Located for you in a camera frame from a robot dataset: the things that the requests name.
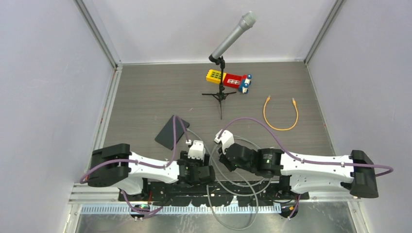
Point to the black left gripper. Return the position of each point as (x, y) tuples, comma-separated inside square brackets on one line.
[(201, 163)]

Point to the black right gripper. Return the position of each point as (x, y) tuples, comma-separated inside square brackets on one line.
[(223, 158)]

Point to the black network switch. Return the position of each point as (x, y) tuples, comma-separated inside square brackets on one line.
[(165, 136)]

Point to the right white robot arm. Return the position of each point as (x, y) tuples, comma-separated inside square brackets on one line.
[(306, 173)]

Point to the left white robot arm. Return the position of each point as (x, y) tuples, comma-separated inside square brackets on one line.
[(116, 166)]

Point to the black microphone tripod stand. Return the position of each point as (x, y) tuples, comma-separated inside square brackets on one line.
[(220, 95)]

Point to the colourful toy block vehicle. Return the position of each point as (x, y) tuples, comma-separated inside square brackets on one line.
[(241, 83)]

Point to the grey handheld microphone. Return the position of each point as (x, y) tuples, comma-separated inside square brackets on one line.
[(246, 22)]

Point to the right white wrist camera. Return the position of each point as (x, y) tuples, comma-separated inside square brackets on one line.
[(224, 138)]

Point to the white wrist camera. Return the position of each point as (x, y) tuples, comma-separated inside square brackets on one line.
[(224, 138), (197, 150)]

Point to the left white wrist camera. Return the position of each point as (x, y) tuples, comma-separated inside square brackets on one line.
[(197, 150)]

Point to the slotted cable duct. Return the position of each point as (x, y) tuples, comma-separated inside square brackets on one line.
[(177, 210)]

